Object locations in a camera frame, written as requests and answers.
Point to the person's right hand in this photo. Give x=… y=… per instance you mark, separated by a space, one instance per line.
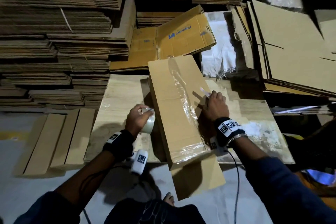
x=215 y=108

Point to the person's left hand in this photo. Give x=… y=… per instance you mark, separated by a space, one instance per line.
x=137 y=119

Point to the clear tape roll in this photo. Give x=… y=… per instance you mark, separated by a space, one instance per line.
x=149 y=121

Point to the small metal cutter blade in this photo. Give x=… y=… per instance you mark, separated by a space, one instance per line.
x=204 y=92

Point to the person's right forearm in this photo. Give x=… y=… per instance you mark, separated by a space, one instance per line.
x=283 y=184

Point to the person's left forearm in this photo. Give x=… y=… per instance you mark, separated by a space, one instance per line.
x=73 y=189

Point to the person's bare foot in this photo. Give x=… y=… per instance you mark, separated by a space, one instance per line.
x=168 y=198

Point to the person's trouser leg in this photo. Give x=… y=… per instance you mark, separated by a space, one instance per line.
x=157 y=210

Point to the pile of brown cartons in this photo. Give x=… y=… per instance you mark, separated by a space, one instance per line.
x=294 y=48

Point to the stacks of flat cardboard bundles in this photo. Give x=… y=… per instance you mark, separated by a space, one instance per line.
x=52 y=37

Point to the plywood work board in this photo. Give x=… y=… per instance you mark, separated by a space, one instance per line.
x=115 y=105

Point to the black right wrist band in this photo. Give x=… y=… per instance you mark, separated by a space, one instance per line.
x=230 y=131

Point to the black wrist band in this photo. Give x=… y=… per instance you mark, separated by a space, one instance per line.
x=119 y=145
x=230 y=131

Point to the black left wrist band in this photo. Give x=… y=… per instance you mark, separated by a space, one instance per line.
x=119 y=145

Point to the white plastic sack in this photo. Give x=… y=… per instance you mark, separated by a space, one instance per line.
x=220 y=48

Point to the yellow carton with blue print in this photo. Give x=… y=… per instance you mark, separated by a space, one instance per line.
x=186 y=32

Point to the blue glowing device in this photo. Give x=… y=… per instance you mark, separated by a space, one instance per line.
x=321 y=176

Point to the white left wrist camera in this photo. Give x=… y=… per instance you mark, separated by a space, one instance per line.
x=139 y=162

